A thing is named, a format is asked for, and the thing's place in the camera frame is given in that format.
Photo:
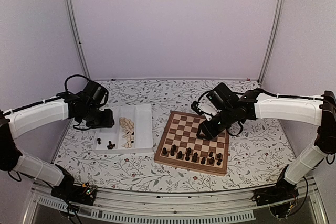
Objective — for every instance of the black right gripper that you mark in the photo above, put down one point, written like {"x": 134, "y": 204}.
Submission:
{"x": 210, "y": 132}

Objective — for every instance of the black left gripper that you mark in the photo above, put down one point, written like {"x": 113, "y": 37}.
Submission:
{"x": 108, "y": 121}

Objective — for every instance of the dark knight chess piece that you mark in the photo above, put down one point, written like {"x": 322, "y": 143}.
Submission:
{"x": 211, "y": 161}

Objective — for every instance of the wooden chess board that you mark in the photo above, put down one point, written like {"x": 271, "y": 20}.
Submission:
{"x": 181, "y": 129}

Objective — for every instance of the white plastic compartment tray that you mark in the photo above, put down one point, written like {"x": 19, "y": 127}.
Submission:
{"x": 141, "y": 115}

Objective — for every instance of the dark rook chess piece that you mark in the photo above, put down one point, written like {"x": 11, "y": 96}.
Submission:
{"x": 219, "y": 162}

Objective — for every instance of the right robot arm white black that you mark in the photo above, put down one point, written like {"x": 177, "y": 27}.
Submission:
{"x": 228, "y": 107}

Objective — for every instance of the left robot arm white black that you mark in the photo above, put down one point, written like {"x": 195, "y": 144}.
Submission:
{"x": 82, "y": 106}

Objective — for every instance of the pile of light chess pieces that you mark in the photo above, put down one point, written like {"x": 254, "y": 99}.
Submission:
{"x": 128, "y": 129}

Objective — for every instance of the pile of dark chess pieces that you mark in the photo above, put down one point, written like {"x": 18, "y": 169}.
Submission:
{"x": 109, "y": 146}

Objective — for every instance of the floral patterned table cloth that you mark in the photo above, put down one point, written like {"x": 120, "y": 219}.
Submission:
{"x": 256, "y": 155}

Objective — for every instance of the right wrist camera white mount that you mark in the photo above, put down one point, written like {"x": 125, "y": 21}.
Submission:
{"x": 195, "y": 107}

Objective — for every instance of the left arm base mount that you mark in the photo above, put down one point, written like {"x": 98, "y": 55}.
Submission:
{"x": 70, "y": 192}

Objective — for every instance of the front aluminium rail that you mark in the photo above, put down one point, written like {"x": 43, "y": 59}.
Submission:
{"x": 226, "y": 206}

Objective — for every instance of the right aluminium frame post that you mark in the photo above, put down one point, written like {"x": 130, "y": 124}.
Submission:
{"x": 271, "y": 41}

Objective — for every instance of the aluminium frame post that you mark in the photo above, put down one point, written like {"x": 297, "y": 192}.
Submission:
{"x": 271, "y": 41}
{"x": 76, "y": 37}

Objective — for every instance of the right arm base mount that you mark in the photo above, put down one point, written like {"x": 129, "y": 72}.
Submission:
{"x": 282, "y": 190}

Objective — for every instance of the left aluminium frame post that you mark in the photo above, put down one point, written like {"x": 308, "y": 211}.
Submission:
{"x": 76, "y": 37}

